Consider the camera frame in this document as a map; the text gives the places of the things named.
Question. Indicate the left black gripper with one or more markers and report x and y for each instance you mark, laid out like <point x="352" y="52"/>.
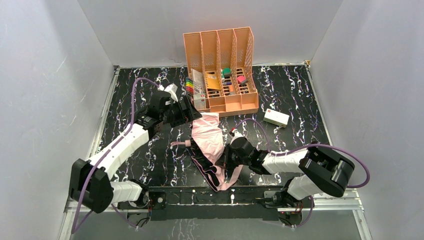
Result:
<point x="185" y="110"/>

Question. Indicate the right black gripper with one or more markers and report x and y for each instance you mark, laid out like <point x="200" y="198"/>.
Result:
<point x="226" y="158"/>

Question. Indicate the black pink folding umbrella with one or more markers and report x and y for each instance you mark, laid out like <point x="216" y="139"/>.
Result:
<point x="207" y="146"/>

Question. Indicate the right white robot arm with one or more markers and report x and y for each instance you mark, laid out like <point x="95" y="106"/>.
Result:
<point x="321" y="168"/>

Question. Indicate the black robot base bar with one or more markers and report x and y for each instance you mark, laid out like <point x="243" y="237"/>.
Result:
<point x="240" y="202"/>

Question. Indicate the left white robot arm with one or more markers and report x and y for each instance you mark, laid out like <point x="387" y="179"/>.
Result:
<point x="91" y="182"/>

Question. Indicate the white red box in organizer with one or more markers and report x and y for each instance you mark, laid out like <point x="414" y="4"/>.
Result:
<point x="200" y="101"/>

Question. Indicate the yellow spiral notebook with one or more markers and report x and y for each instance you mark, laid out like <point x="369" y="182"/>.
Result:
<point x="212" y="82"/>

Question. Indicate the white green small box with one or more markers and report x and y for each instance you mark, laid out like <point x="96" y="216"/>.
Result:
<point x="275" y="117"/>

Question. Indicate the green white eraser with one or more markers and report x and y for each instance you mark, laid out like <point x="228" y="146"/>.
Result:
<point x="226" y="73"/>

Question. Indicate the pink grey eraser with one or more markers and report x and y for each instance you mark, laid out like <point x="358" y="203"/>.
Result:
<point x="241" y="80"/>

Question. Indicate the orange plastic desk organizer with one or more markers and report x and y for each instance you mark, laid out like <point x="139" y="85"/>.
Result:
<point x="210" y="52"/>

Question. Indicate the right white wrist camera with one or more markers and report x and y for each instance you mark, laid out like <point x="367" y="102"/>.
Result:
<point x="235" y="134"/>

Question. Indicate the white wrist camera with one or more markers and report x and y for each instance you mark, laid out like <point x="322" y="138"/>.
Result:
<point x="235" y="134"/>
<point x="172" y="89"/>

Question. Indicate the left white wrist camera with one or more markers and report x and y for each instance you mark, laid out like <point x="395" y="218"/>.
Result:
<point x="172" y="89"/>

